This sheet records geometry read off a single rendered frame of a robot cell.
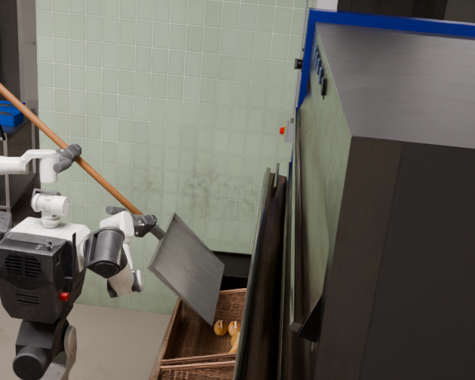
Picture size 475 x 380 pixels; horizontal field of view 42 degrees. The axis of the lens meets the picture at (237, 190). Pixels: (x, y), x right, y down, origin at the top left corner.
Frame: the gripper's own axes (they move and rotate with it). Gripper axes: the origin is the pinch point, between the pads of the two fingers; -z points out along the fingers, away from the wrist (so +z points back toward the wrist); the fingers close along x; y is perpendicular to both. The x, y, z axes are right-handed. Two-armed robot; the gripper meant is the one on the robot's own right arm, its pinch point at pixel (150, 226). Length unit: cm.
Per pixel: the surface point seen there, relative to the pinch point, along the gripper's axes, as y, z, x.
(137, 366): 16, -90, 103
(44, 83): -146, -50, 36
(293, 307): 89, 111, -74
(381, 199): 88, 128, -101
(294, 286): 84, 105, -74
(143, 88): -109, -75, -6
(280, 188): 16, -29, -49
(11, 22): -546, -348, 195
